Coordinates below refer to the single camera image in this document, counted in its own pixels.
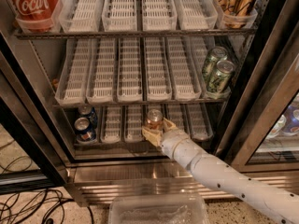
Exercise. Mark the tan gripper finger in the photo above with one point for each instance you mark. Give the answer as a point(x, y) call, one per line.
point(153, 136)
point(168, 125)

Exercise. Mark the orange soda can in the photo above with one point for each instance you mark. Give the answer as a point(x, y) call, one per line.
point(154, 119)

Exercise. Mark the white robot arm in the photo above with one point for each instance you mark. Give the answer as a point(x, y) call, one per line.
point(210, 171)

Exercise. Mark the middle metal shelf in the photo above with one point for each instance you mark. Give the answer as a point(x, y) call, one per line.
point(196, 101)

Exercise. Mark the metal shelf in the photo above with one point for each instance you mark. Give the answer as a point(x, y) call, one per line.
point(196, 101)
point(124, 34)
point(109, 146)

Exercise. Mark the front green can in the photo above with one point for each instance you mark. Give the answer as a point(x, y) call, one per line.
point(220, 76)

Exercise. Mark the green can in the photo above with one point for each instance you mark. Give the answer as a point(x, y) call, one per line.
point(213, 56)
point(220, 76)

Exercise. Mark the rear blue Pepsi can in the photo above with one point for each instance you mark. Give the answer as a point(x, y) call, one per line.
point(89, 113)

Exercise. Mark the blue pepsi can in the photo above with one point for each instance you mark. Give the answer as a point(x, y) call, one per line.
point(85, 130)
point(89, 113)

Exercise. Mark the front blue Pepsi can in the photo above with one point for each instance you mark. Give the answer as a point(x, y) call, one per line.
point(85, 130)

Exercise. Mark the bottom metal shelf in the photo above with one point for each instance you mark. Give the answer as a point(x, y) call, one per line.
point(109, 146)

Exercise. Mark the steel fridge base grille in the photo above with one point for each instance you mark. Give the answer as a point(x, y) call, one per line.
point(93, 183)

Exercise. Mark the rear green can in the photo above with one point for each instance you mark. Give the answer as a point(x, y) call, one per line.
point(213, 56)

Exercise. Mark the glass fridge door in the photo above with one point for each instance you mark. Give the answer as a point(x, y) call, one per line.
point(252, 151)

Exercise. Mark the white can behind door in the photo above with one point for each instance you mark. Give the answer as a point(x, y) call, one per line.
point(277, 127)

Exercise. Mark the top metal shelf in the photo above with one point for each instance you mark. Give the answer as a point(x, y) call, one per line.
point(124, 34)

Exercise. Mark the blue can behind door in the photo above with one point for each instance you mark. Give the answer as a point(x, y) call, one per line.
point(291, 126)

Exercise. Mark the gold tan can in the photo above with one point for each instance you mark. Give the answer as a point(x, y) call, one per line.
point(235, 14)

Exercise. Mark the red Coca-Cola can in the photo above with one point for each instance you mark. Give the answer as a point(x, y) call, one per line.
point(36, 15)

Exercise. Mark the clear plastic bin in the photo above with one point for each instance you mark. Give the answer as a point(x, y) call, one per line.
point(159, 209)

